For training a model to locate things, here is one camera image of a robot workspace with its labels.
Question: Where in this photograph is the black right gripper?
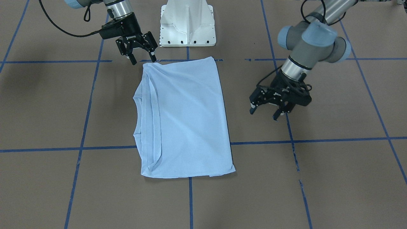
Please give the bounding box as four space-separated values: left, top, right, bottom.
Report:
110 13 158 65

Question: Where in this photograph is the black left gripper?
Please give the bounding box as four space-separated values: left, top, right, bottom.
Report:
249 74 312 121

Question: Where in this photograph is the light blue t-shirt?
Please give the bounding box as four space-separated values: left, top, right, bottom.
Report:
133 57 235 178

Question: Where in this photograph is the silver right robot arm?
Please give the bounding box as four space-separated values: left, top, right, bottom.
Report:
65 0 158 65

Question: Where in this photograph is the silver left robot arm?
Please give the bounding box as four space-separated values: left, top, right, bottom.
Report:
249 0 358 120

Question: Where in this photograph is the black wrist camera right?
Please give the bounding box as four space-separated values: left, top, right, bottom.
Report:
99 23 126 39

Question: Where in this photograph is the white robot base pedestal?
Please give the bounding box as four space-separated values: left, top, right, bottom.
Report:
159 0 217 47

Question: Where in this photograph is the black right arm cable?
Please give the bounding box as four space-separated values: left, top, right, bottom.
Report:
39 0 104 38

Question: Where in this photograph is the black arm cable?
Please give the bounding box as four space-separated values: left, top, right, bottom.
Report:
256 0 328 88
39 0 104 38

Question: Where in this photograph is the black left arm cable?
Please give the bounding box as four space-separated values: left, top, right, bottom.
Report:
256 0 328 88

